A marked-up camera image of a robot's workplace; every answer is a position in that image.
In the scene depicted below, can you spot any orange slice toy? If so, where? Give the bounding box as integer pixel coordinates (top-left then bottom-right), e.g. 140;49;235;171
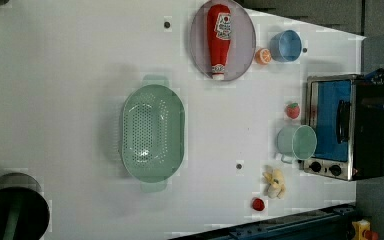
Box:
254;48;272;65

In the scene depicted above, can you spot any blue cup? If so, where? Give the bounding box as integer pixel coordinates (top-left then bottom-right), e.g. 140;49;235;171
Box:
269;30;302;62

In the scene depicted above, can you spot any black silver toaster oven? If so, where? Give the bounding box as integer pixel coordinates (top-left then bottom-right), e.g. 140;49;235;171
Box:
302;74;384;181

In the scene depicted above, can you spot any red ketchup bottle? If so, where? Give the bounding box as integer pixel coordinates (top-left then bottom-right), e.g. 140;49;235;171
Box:
207;4;232;80

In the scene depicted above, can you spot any red strawberry toy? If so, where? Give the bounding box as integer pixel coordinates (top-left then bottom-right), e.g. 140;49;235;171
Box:
286;103;301;119

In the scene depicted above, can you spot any grey round plate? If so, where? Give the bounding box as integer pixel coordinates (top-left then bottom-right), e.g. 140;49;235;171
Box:
189;0;256;81

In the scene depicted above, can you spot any small red toy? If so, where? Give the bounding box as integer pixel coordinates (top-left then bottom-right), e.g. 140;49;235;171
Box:
252;198;265;211

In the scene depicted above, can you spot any yellow plush toy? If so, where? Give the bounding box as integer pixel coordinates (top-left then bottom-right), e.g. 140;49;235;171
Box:
263;169;286;199

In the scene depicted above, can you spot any green plastic strainer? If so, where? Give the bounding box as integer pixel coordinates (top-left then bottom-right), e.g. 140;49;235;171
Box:
119;75;185;193

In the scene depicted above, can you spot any mint green mug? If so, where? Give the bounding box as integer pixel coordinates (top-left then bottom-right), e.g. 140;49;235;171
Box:
276;125;317;164

